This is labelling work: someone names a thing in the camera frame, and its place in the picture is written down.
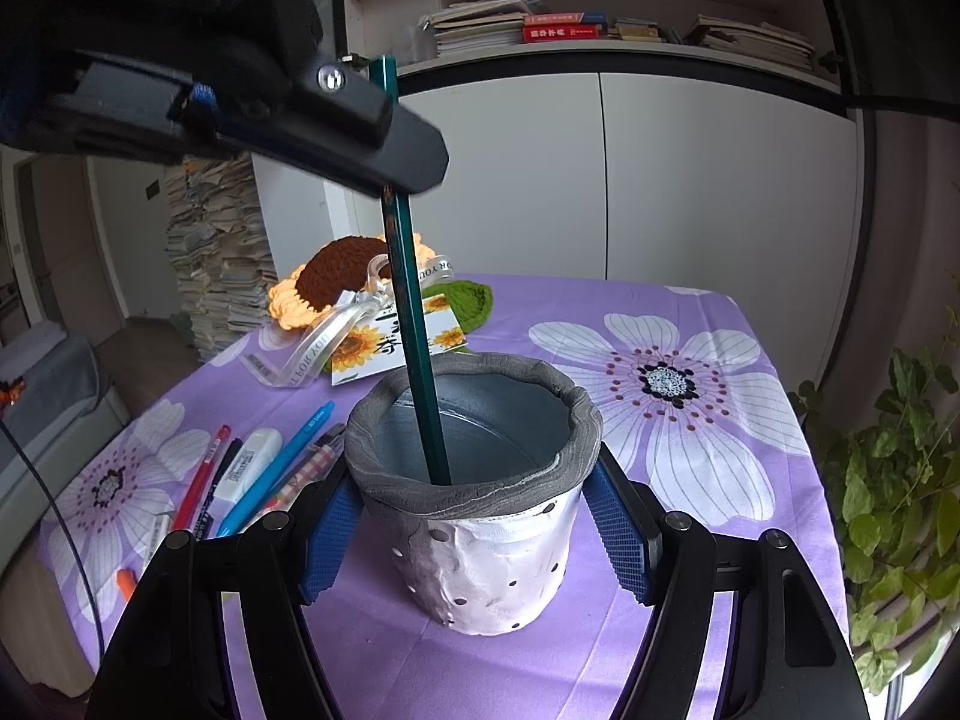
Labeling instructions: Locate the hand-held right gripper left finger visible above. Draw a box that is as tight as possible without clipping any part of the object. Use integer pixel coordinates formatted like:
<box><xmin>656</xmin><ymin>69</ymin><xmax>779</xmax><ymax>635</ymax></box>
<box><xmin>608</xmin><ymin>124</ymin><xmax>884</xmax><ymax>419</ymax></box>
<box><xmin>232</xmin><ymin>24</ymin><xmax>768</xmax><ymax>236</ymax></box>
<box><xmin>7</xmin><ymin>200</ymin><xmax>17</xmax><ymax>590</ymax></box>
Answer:
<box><xmin>86</xmin><ymin>454</ymin><xmax>368</xmax><ymax>720</ymax></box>

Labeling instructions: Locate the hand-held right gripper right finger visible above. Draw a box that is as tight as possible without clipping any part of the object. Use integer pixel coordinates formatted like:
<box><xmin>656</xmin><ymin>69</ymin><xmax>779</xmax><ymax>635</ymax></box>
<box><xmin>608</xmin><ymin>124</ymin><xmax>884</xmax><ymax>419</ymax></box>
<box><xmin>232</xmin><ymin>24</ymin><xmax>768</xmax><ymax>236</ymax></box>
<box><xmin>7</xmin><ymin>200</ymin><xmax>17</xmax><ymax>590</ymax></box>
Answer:
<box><xmin>583</xmin><ymin>452</ymin><xmax>872</xmax><ymax>720</ymax></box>

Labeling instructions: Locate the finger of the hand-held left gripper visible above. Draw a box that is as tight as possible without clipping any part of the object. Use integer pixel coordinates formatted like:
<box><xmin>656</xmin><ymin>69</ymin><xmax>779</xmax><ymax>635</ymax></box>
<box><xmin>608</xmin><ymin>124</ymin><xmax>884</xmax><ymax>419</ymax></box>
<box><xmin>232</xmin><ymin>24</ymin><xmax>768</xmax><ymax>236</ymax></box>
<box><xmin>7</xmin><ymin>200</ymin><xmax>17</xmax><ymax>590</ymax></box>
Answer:
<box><xmin>30</xmin><ymin>51</ymin><xmax>451</xmax><ymax>194</ymax></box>

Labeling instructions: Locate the black pen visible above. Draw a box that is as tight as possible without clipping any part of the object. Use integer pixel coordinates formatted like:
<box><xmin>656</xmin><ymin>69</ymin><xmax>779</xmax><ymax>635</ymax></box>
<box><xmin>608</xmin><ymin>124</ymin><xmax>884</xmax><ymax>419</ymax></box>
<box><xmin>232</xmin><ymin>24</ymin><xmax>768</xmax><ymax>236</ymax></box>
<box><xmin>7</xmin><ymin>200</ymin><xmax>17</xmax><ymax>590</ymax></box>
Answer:
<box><xmin>196</xmin><ymin>437</ymin><xmax>245</xmax><ymax>539</ymax></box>

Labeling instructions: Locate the grey clay pen holder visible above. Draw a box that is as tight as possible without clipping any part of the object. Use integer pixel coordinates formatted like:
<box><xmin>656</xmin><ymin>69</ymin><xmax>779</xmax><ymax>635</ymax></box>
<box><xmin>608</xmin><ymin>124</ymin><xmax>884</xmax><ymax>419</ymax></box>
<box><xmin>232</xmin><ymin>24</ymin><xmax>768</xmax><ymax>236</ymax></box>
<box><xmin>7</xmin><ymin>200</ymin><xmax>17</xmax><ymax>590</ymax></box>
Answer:
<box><xmin>343</xmin><ymin>351</ymin><xmax>605</xmax><ymax>638</ymax></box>

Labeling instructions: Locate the green pencil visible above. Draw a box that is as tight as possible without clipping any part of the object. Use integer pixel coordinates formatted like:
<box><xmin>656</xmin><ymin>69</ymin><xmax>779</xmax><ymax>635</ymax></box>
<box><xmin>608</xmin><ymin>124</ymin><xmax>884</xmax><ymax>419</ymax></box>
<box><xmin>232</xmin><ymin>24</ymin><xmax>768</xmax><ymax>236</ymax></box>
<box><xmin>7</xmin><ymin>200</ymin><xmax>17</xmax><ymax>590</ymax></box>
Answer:
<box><xmin>367</xmin><ymin>54</ymin><xmax>453</xmax><ymax>484</ymax></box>

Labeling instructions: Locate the purple floral tablecloth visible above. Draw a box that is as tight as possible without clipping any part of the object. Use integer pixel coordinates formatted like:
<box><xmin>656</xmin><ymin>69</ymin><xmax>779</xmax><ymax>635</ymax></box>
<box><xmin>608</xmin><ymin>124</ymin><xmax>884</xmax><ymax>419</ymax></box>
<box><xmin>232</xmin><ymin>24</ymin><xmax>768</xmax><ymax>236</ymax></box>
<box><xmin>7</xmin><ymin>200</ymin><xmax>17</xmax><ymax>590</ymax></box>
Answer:
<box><xmin>37</xmin><ymin>274</ymin><xmax>852</xmax><ymax>720</ymax></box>

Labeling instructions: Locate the checkered pen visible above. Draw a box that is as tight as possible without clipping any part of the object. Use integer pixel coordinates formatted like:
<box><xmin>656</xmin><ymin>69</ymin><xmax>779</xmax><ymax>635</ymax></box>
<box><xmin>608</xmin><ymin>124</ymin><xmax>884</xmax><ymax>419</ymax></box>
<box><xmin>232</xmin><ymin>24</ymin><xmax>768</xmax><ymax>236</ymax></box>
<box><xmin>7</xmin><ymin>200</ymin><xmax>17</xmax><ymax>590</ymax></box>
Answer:
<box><xmin>266</xmin><ymin>424</ymin><xmax>347</xmax><ymax>520</ymax></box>

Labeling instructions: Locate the blue pen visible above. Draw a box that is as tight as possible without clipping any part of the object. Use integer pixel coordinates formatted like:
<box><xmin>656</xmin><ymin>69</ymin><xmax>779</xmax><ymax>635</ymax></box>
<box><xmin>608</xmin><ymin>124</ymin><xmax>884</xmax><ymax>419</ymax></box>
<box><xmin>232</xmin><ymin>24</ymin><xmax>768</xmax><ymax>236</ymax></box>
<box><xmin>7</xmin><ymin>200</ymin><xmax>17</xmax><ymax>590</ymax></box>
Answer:
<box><xmin>216</xmin><ymin>401</ymin><xmax>336</xmax><ymax>538</ymax></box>

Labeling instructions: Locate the red pen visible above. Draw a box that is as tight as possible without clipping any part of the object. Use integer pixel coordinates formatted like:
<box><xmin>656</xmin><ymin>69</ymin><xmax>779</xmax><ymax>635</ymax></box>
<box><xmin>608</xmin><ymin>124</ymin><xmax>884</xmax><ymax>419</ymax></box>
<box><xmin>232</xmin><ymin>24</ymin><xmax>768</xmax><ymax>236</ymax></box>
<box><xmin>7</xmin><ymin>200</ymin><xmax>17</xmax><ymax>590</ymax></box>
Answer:
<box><xmin>171</xmin><ymin>424</ymin><xmax>232</xmax><ymax>533</ymax></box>

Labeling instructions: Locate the crochet sunflower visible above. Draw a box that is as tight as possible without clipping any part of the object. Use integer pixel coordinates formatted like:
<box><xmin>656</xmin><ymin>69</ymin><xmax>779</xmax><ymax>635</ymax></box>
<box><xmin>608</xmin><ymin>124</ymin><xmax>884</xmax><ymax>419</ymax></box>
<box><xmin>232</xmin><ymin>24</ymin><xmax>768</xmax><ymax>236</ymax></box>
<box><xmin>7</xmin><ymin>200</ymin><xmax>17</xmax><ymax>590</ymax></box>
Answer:
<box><xmin>268</xmin><ymin>235</ymin><xmax>496</xmax><ymax>336</ymax></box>

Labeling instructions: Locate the white eraser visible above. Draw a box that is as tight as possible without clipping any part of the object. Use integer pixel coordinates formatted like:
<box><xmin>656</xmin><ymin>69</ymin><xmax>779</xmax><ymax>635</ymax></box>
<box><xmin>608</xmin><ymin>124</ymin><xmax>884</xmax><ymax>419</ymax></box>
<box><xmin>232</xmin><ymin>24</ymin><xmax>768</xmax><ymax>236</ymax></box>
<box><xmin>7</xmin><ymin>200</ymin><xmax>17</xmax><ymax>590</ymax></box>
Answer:
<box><xmin>142</xmin><ymin>514</ymin><xmax>178</xmax><ymax>565</ymax></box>

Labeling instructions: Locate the sunflower gift tag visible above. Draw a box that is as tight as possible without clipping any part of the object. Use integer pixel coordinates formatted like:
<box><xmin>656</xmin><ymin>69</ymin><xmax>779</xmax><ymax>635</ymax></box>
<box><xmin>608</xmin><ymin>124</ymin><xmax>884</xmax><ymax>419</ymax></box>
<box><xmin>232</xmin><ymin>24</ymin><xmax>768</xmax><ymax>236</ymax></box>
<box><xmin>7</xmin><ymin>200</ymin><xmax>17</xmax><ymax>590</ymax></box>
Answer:
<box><xmin>328</xmin><ymin>292</ymin><xmax>470</xmax><ymax>388</ymax></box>

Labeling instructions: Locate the clear printed ribbon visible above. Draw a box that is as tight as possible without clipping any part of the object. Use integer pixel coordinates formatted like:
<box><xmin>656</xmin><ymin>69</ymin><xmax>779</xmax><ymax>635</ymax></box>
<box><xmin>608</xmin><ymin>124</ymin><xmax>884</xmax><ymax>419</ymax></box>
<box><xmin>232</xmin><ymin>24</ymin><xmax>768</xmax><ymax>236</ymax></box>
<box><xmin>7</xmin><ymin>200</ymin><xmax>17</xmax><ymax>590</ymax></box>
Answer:
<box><xmin>240</xmin><ymin>255</ymin><xmax>460</xmax><ymax>391</ymax></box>

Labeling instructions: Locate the stack of worn books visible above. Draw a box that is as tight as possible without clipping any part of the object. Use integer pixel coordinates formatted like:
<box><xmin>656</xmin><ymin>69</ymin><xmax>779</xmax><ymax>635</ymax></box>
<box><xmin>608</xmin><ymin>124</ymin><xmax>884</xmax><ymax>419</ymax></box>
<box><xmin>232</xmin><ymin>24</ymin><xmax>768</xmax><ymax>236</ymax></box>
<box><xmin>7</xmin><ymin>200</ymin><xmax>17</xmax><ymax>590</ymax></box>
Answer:
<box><xmin>686</xmin><ymin>13</ymin><xmax>817</xmax><ymax>74</ymax></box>
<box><xmin>420</xmin><ymin>0</ymin><xmax>538</xmax><ymax>58</ymax></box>

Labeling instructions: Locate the wooden door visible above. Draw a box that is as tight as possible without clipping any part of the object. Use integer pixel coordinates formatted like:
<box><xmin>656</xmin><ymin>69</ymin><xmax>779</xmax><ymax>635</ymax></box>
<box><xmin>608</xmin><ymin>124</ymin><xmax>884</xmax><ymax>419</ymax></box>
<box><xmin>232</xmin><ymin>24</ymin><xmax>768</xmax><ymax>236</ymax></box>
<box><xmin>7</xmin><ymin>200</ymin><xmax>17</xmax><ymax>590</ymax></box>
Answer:
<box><xmin>15</xmin><ymin>157</ymin><xmax>125</xmax><ymax>350</ymax></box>

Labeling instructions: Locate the green potted plant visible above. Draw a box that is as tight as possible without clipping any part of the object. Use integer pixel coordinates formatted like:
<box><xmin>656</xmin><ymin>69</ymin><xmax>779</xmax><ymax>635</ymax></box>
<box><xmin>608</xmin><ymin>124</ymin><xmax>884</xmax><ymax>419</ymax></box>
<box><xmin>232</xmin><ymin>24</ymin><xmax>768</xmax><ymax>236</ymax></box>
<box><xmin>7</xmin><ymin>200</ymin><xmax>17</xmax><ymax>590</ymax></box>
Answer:
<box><xmin>787</xmin><ymin>349</ymin><xmax>960</xmax><ymax>698</ymax></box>

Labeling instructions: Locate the red book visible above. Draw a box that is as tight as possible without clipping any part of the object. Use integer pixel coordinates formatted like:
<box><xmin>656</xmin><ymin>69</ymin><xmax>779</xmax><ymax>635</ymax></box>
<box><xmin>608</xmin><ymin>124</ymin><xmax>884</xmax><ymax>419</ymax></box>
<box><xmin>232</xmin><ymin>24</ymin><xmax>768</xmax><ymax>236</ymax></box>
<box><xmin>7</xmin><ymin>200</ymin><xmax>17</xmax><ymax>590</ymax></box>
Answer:
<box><xmin>522</xmin><ymin>13</ymin><xmax>608</xmax><ymax>44</ymax></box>

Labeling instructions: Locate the grey sofa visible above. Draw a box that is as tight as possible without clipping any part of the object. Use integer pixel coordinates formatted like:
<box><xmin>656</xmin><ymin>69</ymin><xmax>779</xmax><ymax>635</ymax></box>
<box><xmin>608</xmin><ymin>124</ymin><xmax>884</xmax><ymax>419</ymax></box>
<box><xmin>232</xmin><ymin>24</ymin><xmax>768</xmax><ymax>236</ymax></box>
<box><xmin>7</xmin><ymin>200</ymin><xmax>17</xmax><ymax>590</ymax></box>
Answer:
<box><xmin>0</xmin><ymin>319</ymin><xmax>133</xmax><ymax>541</ymax></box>

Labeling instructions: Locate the small stack of books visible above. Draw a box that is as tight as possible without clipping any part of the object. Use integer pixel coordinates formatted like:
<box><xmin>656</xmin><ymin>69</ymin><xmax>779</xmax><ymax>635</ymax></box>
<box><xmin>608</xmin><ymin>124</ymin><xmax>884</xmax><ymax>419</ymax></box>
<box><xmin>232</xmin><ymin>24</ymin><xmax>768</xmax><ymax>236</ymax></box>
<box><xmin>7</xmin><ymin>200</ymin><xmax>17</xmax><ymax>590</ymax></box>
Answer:
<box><xmin>607</xmin><ymin>17</ymin><xmax>670</xmax><ymax>44</ymax></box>

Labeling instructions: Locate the white bookshelf cabinet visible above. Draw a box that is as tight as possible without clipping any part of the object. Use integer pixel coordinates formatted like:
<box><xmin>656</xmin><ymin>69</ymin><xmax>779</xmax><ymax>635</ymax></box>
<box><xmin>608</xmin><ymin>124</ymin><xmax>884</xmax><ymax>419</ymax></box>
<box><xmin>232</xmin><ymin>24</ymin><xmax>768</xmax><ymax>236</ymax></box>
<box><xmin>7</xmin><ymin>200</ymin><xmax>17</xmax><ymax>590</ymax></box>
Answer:
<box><xmin>341</xmin><ymin>0</ymin><xmax>863</xmax><ymax>293</ymax></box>

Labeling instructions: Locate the black cable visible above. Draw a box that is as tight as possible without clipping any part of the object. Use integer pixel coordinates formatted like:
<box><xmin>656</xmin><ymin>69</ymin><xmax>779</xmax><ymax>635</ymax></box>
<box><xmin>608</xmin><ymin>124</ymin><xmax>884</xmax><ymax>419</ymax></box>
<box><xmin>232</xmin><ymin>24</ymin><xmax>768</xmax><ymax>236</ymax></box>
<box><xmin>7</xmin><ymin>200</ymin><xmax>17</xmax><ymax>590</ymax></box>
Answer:
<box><xmin>0</xmin><ymin>420</ymin><xmax>106</xmax><ymax>674</ymax></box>

